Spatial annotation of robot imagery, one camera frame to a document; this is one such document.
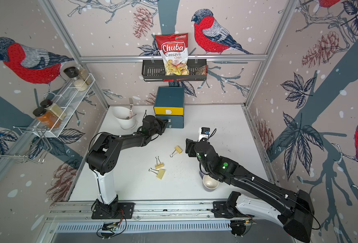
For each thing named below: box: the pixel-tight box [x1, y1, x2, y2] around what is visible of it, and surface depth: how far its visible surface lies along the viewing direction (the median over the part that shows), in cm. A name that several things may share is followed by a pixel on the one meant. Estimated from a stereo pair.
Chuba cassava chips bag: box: [154, 32, 190, 76], surface depth 84 cm
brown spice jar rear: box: [77, 64, 93, 86], surface depth 87 cm
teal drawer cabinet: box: [153, 86, 185, 129], surface depth 96 cm
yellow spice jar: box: [39, 99, 67, 121], surface depth 68 cm
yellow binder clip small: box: [154, 155, 165, 170], surface depth 92 cm
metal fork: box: [128, 97, 134, 118], surface depth 106 cm
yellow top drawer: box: [153, 106, 184, 115], surface depth 94 cm
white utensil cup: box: [112, 106, 137, 130], surface depth 106 cm
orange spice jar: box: [32, 107, 62, 130], surface depth 66 cm
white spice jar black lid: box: [63, 66, 89, 92], surface depth 83 cm
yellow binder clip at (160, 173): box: [148, 167, 166, 180], surface depth 88 cm
